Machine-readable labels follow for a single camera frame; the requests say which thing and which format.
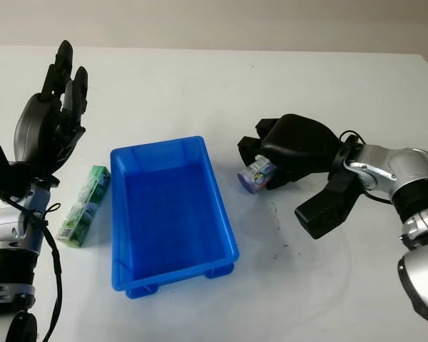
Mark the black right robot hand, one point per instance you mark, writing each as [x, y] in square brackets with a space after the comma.
[299, 146]

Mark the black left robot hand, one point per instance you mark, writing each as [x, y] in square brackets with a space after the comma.
[35, 132]

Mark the purple cylindrical can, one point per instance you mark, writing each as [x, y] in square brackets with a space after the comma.
[255, 174]

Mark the green toothpaste box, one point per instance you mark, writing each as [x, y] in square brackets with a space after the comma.
[83, 206]

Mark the blue plastic tray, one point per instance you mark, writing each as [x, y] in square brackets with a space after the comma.
[171, 213]

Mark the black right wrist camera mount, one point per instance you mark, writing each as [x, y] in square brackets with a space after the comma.
[324, 210]

